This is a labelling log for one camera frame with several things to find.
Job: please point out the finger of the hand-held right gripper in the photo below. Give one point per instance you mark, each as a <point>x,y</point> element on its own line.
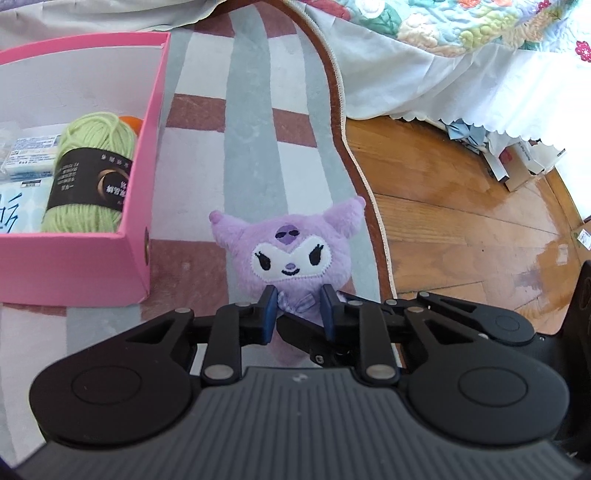
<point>309,341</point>
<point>434,304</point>

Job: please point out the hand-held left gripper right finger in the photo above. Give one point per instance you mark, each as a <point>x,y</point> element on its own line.
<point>328,314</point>

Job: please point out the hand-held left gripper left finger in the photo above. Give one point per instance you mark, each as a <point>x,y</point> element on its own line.
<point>270,316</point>

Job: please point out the purple plush toy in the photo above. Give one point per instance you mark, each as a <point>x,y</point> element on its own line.
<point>291,240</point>

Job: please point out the pink cardboard box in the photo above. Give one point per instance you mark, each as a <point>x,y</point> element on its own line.
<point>69,267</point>

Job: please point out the orange ball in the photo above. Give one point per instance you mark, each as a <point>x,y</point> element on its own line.
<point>131,123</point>

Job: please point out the green yarn ball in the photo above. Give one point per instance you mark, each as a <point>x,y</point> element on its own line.
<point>92,138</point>

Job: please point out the blue tissue packet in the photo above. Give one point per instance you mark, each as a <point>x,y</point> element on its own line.
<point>23,207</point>

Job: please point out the white wipes packet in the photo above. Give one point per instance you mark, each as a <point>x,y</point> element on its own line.
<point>32,159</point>

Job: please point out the small paper carton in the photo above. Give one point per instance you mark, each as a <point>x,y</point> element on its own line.
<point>582,235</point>

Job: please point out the open cardboard carton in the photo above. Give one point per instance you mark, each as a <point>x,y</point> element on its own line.
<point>521,166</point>

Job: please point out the striped rug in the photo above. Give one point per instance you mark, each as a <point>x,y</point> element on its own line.
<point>258,138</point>

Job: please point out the floral quilt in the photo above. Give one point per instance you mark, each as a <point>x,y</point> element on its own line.
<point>461,23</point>

